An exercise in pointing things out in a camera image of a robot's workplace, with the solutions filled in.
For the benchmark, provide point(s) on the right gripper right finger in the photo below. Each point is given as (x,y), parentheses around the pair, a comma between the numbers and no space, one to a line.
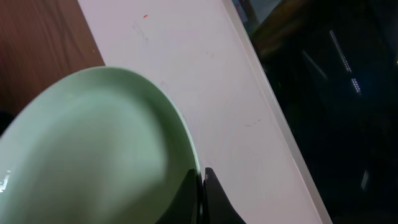
(217,209)

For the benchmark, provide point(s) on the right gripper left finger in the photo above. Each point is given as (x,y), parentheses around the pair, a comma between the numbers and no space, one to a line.
(185,206)

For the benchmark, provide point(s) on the green plate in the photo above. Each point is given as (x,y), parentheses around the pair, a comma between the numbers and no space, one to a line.
(102,145)

